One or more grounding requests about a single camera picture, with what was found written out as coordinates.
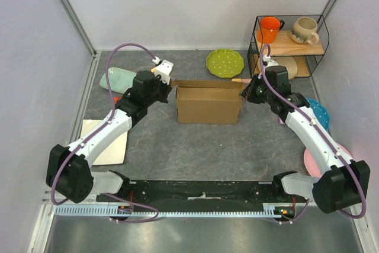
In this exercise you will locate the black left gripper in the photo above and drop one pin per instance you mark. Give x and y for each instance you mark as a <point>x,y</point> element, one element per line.
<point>166,89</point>

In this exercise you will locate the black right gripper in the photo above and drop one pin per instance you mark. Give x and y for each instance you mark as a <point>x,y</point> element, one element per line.
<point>249,93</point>

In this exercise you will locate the brown cardboard box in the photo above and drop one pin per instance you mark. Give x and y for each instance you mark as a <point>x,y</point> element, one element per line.
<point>208,102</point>

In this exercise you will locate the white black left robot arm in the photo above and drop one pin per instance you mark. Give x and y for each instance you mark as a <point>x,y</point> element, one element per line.
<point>69,169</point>

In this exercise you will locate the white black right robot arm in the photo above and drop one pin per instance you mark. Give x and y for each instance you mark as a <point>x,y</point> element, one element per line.
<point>343,183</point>

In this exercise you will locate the light teal rectangular plate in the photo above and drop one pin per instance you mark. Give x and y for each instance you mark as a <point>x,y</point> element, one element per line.
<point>120,79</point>

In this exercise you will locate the green dotted plate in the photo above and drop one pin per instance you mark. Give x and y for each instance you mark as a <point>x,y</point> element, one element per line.
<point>225,63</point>

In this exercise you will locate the beige painted plate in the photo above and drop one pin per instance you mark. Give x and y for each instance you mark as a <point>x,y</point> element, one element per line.
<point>288,62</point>

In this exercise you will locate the white square plate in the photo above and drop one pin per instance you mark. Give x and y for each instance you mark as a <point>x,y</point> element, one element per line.
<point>115,153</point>

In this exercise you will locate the orange mug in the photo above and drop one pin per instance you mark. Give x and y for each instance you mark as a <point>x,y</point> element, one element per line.
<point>268,29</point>

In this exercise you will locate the blue dotted plate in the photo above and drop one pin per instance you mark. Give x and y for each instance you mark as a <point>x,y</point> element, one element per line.
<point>321,113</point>

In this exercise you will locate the beige ceramic mug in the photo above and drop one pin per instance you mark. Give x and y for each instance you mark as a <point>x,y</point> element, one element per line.
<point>304,31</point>

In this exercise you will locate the pink plate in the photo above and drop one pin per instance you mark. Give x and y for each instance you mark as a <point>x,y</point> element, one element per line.
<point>311,164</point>

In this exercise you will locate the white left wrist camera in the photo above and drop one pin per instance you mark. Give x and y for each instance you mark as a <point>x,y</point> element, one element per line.
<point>162,68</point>

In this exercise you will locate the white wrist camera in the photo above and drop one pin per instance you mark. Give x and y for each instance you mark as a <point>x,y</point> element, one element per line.
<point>266,61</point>
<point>162,68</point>

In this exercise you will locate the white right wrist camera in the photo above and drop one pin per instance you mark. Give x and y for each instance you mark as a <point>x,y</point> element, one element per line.
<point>266,61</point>

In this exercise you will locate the black wire wooden shelf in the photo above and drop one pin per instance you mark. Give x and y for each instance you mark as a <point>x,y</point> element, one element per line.
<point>306,56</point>

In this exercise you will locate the grey cable duct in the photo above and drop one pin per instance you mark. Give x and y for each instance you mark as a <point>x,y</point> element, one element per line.
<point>107,210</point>

